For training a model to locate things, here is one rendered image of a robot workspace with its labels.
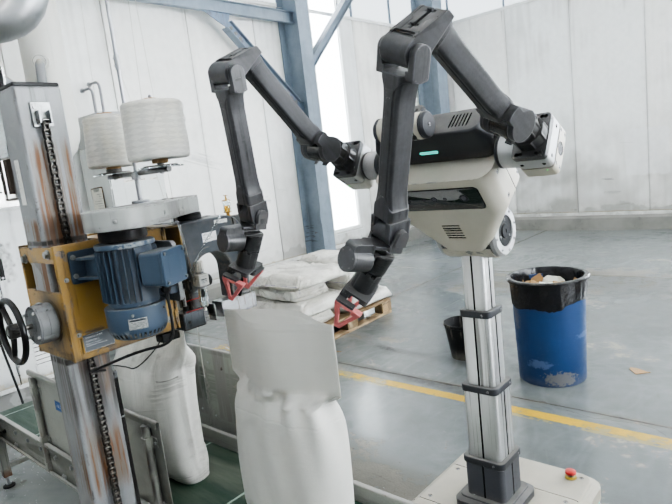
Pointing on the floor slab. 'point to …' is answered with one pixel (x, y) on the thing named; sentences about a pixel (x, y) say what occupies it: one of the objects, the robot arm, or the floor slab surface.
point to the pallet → (362, 319)
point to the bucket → (455, 336)
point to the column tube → (23, 149)
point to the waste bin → (550, 325)
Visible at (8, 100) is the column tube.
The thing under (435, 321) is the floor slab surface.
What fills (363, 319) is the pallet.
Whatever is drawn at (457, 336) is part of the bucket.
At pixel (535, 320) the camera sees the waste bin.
